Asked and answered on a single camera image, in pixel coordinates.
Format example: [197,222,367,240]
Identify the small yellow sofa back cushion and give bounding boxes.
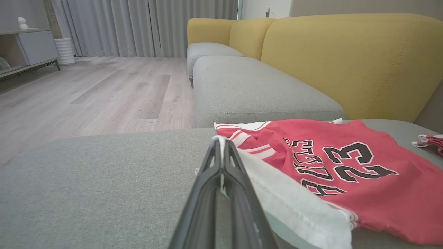
[187,18,237,46]
[229,18,277,61]

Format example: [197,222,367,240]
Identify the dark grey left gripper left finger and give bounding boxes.
[168,138,223,249]

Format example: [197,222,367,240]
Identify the grey sofa seat cushion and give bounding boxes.
[187,42,244,87]
[193,55,346,128]

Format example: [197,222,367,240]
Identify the red basketball jersey number 23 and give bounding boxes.
[196,118,443,249]

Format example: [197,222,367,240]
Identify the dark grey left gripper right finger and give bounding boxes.
[223,138,277,249]

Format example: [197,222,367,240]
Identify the grey wooden media cabinet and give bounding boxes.
[0,28,61,82]

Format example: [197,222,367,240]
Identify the large yellow sofa back cushion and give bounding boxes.
[261,14,443,123]

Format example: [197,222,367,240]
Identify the grey pleated curtain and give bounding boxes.
[52,0,239,58]

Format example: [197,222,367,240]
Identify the red shorts with white stripe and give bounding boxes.
[411,133,443,158]

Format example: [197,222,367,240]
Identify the white ribbed cylinder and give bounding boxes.
[54,37,76,66]

